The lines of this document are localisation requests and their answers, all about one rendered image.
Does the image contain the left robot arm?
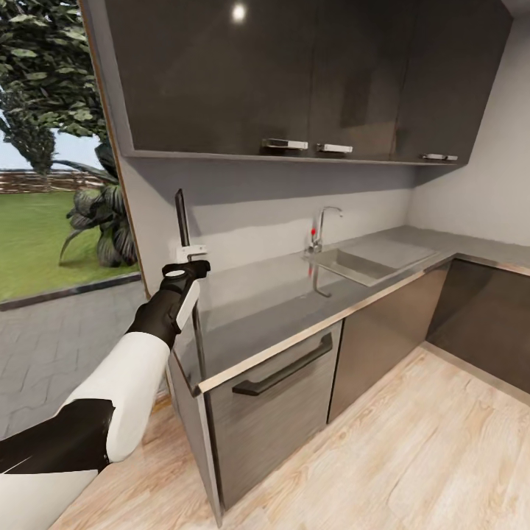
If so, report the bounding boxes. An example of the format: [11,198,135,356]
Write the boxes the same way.
[0,245,211,530]

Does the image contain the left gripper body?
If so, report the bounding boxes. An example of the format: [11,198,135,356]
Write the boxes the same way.
[163,260,207,279]

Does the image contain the poster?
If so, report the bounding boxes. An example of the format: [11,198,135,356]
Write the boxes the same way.
[174,189,198,329]

